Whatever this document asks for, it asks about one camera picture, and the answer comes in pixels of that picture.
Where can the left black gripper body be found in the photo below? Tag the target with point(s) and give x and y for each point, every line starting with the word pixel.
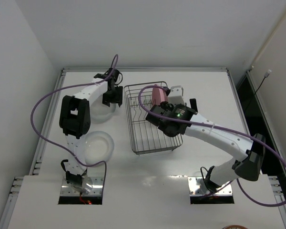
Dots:
pixel 112 96

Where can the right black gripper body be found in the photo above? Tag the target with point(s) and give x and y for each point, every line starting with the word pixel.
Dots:
pixel 164 106

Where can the wire dish rack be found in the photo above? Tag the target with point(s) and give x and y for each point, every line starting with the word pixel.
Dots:
pixel 145 138

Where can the pink plastic plate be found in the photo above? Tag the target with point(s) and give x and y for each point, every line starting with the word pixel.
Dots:
pixel 158 96

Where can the blue rimmed white plate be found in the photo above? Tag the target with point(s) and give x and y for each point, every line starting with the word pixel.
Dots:
pixel 166 92

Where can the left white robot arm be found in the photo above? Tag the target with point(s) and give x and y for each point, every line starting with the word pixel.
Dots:
pixel 95 103

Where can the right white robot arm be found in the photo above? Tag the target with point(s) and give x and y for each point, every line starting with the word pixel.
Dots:
pixel 247 155

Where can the upper clear glass plate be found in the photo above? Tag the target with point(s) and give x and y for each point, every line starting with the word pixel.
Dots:
pixel 100 113

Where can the clear glass plate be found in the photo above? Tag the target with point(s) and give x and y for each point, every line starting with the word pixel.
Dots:
pixel 100 113
pixel 98 146

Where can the lower clear glass plate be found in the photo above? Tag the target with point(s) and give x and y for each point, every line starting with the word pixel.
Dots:
pixel 98 146

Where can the brown round object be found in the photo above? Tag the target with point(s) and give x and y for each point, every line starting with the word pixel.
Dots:
pixel 234 226

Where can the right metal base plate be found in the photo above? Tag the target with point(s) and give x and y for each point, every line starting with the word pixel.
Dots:
pixel 198 189

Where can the metal base plate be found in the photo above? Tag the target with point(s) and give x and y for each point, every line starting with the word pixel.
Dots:
pixel 91 187
pixel 198 189

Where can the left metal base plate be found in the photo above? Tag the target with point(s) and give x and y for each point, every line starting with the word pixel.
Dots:
pixel 91 187

